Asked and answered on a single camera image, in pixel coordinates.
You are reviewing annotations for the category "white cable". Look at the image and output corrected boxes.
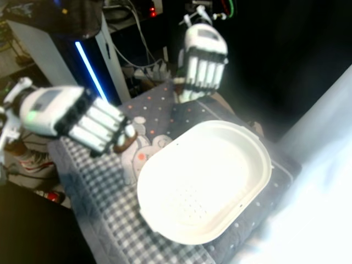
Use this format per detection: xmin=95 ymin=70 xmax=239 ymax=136
xmin=128 ymin=2 xmax=157 ymax=68

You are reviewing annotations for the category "white power strip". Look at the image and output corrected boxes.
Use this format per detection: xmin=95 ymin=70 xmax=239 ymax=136
xmin=131 ymin=62 xmax=173 ymax=83

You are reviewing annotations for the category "white smooth panel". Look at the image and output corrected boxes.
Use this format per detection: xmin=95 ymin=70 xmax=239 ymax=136
xmin=241 ymin=63 xmax=352 ymax=264

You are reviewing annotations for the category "white chocolate-drip toy cake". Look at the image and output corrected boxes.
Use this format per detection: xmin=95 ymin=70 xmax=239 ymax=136
xmin=174 ymin=82 xmax=204 ymax=104

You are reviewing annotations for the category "small brown object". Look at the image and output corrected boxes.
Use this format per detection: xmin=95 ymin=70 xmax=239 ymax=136
xmin=113 ymin=131 xmax=138 ymax=153

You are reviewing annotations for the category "white computer tower, blue light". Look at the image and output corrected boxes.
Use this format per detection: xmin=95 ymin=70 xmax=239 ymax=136
xmin=7 ymin=10 xmax=131 ymax=107

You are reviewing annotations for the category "grey bear-print quilt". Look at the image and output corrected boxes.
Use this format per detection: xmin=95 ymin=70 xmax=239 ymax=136
xmin=48 ymin=82 xmax=303 ymax=264

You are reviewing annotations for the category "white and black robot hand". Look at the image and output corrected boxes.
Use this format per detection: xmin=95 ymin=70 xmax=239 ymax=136
xmin=19 ymin=85 xmax=137 ymax=159
xmin=173 ymin=23 xmax=230 ymax=96

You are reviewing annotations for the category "white plastic strainer basket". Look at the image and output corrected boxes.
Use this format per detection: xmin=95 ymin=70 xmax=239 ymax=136
xmin=136 ymin=119 xmax=273 ymax=245

